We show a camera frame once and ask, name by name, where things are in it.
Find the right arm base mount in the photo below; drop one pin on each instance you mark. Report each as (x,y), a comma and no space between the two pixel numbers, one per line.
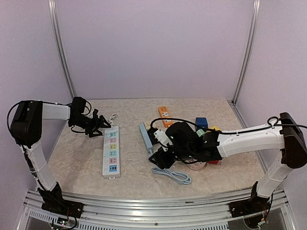
(244,207)

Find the red cube socket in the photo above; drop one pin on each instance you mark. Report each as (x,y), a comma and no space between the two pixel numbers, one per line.
(216,162)

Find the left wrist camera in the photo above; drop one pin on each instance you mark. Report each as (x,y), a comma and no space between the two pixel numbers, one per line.
(94,114)

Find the light green cube socket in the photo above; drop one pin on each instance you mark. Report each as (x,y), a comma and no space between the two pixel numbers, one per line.
(200,132)

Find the orange power strip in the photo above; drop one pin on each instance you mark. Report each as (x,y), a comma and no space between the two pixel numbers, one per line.
(165,115)

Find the aluminium frame post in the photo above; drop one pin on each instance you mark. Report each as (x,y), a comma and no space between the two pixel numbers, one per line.
(248,51)
(60,47)

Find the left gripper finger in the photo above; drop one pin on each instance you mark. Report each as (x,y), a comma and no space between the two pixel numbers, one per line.
(94,133)
(102,122)

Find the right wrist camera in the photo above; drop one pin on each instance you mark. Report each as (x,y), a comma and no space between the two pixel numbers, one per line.
(162,139)

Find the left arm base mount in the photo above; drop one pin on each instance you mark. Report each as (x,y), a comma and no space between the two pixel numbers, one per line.
(68,208)

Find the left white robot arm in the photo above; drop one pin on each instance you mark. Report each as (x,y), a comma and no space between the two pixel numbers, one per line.
(26,128)

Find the left aluminium frame post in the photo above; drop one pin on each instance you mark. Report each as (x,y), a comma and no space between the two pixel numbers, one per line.
(60,47)

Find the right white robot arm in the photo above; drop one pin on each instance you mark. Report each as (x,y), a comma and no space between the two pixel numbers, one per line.
(279,133)

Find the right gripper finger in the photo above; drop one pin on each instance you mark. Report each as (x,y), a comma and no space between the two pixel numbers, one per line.
(159,159)
(169,159)

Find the beige cube socket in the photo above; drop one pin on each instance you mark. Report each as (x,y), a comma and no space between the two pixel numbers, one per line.
(148,125)

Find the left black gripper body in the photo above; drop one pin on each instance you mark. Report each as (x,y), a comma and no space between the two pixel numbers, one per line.
(88,124)

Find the yellow cube socket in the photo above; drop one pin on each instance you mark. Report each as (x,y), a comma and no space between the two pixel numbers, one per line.
(216,129)

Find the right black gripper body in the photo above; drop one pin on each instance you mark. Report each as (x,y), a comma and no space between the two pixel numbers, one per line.
(185,153)

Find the white power strip blue USB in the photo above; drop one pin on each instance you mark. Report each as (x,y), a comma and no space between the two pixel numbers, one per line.
(111,154)

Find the white round socket base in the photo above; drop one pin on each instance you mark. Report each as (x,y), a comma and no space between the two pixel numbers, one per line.
(196,166)

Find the right aluminium frame post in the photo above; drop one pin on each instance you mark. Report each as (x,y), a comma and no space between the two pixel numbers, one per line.
(248,51)

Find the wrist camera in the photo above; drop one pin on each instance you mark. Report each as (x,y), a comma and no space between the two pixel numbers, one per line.
(162,139)
(94,114)

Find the front aluminium rail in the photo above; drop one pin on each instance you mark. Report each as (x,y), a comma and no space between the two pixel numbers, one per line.
(194,213)

